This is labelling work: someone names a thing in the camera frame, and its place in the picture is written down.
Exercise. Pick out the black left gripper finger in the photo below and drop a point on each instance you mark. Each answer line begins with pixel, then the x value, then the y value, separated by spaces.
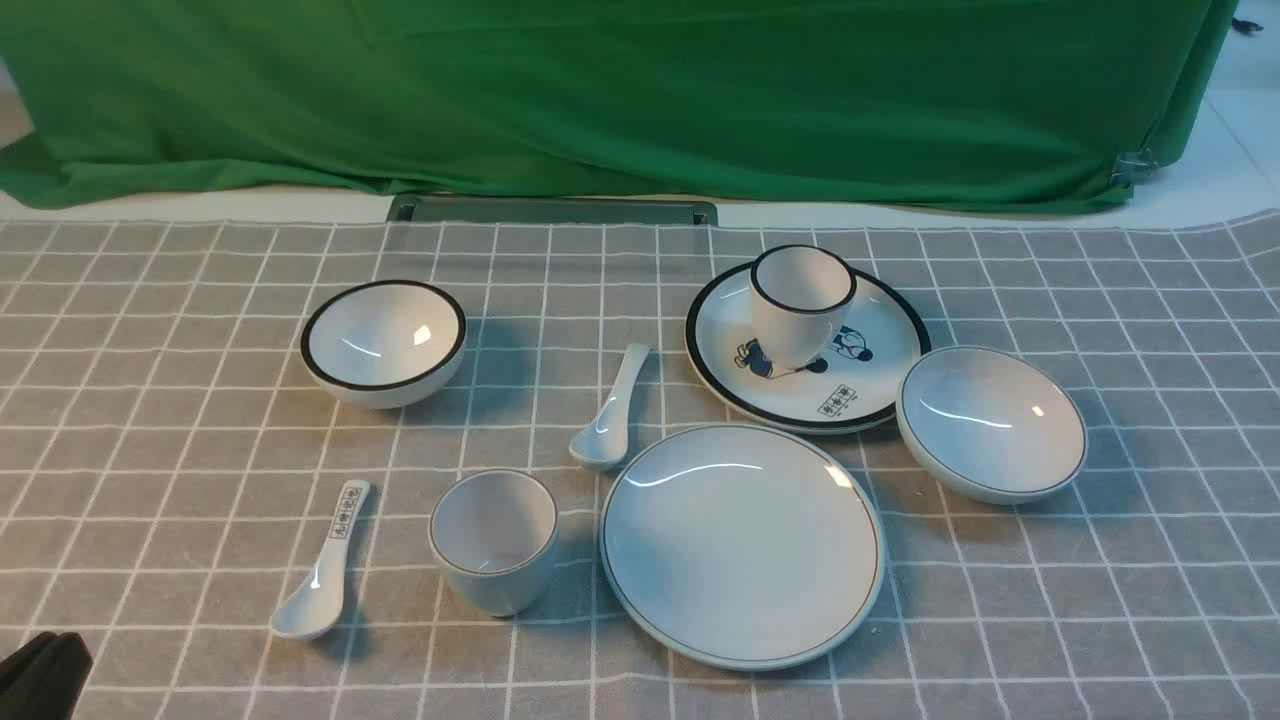
pixel 45 677

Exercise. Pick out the thin-rimmed white cup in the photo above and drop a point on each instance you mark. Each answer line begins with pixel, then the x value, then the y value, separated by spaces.
pixel 495 533

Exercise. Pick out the plain white ceramic spoon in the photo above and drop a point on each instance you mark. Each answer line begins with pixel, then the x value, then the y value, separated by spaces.
pixel 603 442

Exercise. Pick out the thin-rimmed white bowl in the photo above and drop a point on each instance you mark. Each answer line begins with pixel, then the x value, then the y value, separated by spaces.
pixel 990 426

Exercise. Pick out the patterned white ceramic spoon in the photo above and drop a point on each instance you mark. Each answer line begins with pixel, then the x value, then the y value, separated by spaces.
pixel 316 604

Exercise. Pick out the black-rimmed white bowl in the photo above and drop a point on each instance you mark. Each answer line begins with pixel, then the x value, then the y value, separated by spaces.
pixel 385 344

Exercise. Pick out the thin-rimmed white plate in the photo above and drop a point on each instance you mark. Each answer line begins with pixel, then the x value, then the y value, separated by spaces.
pixel 742 547

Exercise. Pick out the black-rimmed white cup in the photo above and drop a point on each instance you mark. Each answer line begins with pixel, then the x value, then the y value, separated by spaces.
pixel 799 296

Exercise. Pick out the black-rimmed patterned plate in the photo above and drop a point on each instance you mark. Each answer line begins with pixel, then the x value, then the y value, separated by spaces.
pixel 852 386

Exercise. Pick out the grey checked tablecloth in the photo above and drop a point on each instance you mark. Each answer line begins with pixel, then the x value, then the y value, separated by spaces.
pixel 170 468

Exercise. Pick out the green backdrop cloth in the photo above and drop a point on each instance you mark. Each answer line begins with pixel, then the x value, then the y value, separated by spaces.
pixel 993 106

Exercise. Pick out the metal backdrop clip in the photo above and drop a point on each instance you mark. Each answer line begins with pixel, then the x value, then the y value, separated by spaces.
pixel 1134 167

